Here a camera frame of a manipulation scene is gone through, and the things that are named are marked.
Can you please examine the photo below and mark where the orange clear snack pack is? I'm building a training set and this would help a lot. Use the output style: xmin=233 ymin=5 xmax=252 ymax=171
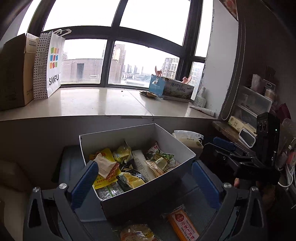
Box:
xmin=166 ymin=205 xmax=199 ymax=241

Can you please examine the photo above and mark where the white green newspaper snack bag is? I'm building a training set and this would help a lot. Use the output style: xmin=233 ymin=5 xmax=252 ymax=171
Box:
xmin=132 ymin=150 xmax=155 ymax=182

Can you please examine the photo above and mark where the cream small carton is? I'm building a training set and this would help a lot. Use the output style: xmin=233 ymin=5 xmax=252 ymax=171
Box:
xmin=228 ymin=116 xmax=257 ymax=137

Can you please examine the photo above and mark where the green garlic pea bag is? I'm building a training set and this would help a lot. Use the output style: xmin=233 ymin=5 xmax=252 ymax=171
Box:
xmin=145 ymin=142 xmax=174 ymax=162

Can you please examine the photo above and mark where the green striped snack bag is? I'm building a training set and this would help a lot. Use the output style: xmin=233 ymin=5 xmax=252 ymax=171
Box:
xmin=95 ymin=182 xmax=124 ymax=200

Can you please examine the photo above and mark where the clear plastic drawer unit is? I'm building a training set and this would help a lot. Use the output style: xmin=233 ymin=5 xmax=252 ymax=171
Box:
xmin=232 ymin=86 xmax=273 ymax=128

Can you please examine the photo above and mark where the bread bun packet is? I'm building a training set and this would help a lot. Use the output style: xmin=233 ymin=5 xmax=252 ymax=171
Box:
xmin=120 ymin=225 xmax=158 ymax=241

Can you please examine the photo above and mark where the printed gift box on sill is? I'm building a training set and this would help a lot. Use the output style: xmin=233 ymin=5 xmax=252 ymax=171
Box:
xmin=149 ymin=75 xmax=194 ymax=102

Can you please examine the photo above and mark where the square jelly cup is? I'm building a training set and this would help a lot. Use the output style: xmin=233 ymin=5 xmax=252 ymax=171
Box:
xmin=155 ymin=157 xmax=168 ymax=172

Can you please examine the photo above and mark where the brown cardboard box on sill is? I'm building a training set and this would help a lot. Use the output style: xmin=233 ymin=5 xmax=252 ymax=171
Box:
xmin=0 ymin=33 xmax=39 ymax=110

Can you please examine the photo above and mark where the white tube on sill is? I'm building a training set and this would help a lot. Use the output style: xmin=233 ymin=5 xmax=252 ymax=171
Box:
xmin=190 ymin=105 xmax=215 ymax=117

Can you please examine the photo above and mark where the white digital clock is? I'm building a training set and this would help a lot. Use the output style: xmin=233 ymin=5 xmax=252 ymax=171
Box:
xmin=238 ymin=128 xmax=256 ymax=149

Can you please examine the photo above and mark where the white Sanfu shopping bag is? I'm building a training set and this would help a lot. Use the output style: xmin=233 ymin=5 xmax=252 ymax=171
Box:
xmin=33 ymin=29 xmax=72 ymax=99

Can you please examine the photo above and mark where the white open storage box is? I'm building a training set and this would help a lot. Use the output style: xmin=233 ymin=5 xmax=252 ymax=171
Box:
xmin=79 ymin=123 xmax=196 ymax=222

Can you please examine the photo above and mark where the white pump bottle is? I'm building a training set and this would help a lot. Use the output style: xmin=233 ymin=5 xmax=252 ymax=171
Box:
xmin=194 ymin=87 xmax=207 ymax=108

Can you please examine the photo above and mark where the person right hand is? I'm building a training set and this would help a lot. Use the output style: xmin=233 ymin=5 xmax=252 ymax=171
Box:
xmin=234 ymin=178 xmax=240 ymax=188

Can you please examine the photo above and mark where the yellow snack pouch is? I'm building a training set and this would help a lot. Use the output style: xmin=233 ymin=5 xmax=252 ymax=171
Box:
xmin=89 ymin=148 xmax=121 ymax=190

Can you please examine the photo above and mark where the small brown packet on sill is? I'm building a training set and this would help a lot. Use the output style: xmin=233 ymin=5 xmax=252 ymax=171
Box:
xmin=140 ymin=91 xmax=158 ymax=98

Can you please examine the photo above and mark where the beige tissue pack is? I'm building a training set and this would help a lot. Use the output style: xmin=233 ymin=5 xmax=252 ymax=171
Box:
xmin=172 ymin=130 xmax=204 ymax=158

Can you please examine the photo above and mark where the rice cake snack packet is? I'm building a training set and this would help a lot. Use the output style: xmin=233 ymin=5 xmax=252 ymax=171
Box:
xmin=94 ymin=153 xmax=121 ymax=180

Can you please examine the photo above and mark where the yellow green chip bag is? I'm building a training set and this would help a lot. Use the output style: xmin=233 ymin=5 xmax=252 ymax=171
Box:
xmin=112 ymin=142 xmax=133 ymax=164

